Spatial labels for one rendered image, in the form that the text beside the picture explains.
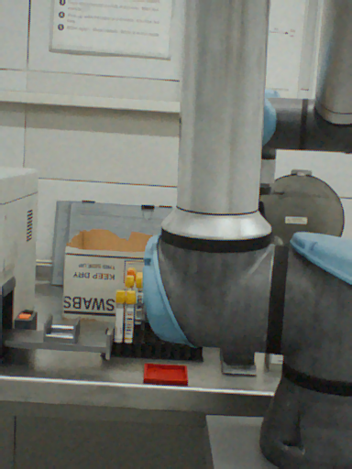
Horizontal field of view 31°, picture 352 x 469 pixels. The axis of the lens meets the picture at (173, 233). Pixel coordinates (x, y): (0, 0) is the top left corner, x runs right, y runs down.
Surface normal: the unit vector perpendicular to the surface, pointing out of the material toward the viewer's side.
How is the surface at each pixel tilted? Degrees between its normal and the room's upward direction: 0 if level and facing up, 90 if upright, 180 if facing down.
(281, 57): 93
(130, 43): 92
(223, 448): 1
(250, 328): 111
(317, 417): 72
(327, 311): 87
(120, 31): 91
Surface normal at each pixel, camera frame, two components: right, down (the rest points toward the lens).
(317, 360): -0.58, 0.07
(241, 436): 0.05, -0.99
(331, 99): -0.57, 0.76
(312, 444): -0.43, -0.22
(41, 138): 0.01, 0.13
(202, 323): -0.21, 0.46
